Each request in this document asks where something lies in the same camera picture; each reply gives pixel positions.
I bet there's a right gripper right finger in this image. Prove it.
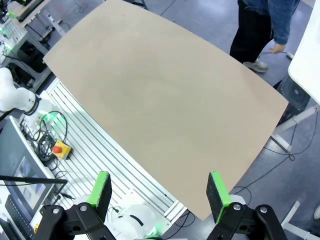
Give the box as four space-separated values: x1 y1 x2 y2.
205 170 289 240

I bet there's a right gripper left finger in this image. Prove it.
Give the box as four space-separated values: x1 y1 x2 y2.
31 170 113 240

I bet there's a person's left forearm denim sleeve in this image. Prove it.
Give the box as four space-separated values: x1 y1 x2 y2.
268 0 301 46

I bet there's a person's left hand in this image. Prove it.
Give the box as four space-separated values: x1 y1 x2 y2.
268 42 287 55

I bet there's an aluminium slotted mounting platform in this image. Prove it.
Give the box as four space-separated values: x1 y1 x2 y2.
37 77 187 222

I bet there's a yellow emergency stop box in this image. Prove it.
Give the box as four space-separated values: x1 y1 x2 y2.
51 139 73 161

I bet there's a black boom pole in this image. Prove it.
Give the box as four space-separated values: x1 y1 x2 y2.
0 174 69 186

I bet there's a white stand leg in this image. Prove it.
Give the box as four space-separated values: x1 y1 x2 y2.
281 199 320 238

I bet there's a computer monitor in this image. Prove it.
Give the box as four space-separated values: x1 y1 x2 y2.
0 115 56 218

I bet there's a black keyboard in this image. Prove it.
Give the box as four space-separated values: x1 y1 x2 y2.
3 194 35 240

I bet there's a grey sneaker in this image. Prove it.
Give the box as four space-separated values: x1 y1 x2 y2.
242 58 270 73

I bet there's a person in denim jacket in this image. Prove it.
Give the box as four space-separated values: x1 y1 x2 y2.
229 0 301 73

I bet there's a black cable coil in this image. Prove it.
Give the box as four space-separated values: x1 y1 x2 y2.
32 111 69 163

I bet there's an aluminium frame workbench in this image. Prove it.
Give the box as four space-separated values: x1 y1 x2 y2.
0 0 68 88

